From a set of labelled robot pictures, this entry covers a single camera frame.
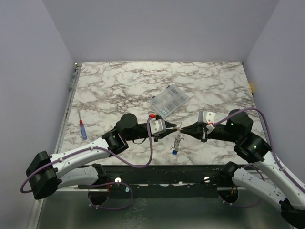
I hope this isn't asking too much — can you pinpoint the clear plastic screw box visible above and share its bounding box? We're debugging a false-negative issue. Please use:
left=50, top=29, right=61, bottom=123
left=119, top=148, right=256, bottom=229
left=149, top=84, right=190, bottom=119

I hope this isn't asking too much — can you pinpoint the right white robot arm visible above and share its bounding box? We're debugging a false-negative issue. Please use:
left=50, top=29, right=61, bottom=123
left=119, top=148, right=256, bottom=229
left=181, top=108, right=305, bottom=229

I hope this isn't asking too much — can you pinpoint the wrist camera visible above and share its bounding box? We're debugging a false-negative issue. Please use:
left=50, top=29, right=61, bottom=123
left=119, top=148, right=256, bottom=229
left=198, top=110, right=215, bottom=125
left=149, top=119, right=166, bottom=136

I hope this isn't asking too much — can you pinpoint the red blue screwdriver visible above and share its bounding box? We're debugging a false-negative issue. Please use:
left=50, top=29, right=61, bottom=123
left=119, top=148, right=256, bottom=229
left=78, top=110, right=87, bottom=140

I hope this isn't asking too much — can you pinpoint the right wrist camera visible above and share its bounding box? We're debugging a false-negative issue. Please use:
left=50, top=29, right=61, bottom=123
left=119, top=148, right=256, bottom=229
left=198, top=110, right=215, bottom=125

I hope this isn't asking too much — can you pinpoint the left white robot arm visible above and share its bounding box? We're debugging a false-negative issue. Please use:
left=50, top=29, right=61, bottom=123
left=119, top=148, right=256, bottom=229
left=20, top=113, right=177, bottom=200

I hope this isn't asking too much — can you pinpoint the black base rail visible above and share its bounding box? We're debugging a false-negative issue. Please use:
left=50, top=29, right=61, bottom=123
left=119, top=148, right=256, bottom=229
left=78, top=164, right=236, bottom=201

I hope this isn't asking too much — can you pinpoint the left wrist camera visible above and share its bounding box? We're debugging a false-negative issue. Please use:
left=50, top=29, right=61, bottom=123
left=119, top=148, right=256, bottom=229
left=149, top=119, right=166, bottom=136

